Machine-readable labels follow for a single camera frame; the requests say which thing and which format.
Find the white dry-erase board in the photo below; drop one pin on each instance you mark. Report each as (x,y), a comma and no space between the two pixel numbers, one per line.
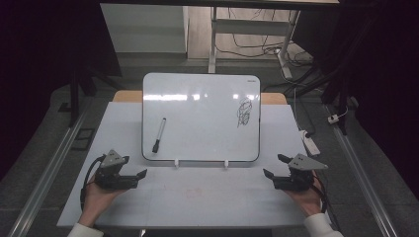
(197,128)

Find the aluminium rail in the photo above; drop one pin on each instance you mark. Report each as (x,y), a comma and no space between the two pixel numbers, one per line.
(49,174)
(362,177)

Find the black stand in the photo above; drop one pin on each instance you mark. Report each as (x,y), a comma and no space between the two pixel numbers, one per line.
(339,85)
(75,95)

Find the white cabinet panel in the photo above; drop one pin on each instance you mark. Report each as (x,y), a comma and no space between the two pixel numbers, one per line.
(145,28)

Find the black and white marker pen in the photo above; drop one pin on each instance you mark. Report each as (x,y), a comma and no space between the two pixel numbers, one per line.
(159,135)

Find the white desk frame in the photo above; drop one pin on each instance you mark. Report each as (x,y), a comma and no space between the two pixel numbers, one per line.
(250,27)

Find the white plug adapter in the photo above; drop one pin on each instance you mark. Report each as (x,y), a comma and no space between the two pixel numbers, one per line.
(333,118)

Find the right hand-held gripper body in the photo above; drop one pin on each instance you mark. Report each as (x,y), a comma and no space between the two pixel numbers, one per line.
(296,179)

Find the wooden table board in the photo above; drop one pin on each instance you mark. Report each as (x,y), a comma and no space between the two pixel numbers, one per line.
(126,96)

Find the white board support clip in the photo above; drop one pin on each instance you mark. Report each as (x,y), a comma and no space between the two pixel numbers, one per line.
(176,163)
(226,164)

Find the person's left hand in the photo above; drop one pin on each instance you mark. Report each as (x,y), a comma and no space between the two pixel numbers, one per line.
(97,202)

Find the white power strip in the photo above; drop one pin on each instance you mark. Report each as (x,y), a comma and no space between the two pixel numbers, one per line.
(310,143)

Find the black floor plate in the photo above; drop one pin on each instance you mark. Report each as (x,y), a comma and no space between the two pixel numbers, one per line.
(83,139)

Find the person's right hand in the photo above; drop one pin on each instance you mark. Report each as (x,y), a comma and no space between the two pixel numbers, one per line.
(309,200)

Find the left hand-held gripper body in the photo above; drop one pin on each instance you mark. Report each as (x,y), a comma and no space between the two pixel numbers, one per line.
(112,174)

